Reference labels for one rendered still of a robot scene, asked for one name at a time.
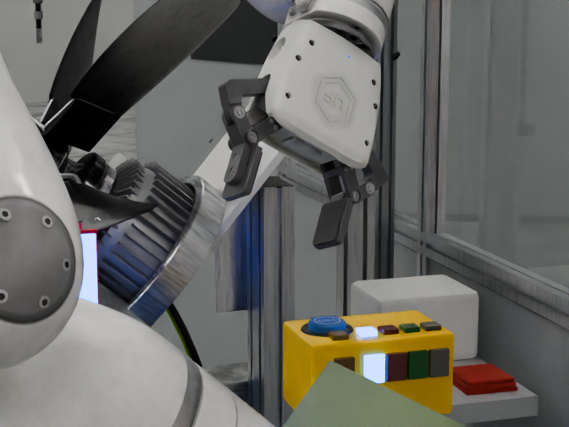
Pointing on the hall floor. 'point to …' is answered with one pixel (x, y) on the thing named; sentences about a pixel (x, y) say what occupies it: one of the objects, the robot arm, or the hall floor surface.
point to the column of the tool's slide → (383, 243)
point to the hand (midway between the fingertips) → (284, 211)
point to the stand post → (269, 294)
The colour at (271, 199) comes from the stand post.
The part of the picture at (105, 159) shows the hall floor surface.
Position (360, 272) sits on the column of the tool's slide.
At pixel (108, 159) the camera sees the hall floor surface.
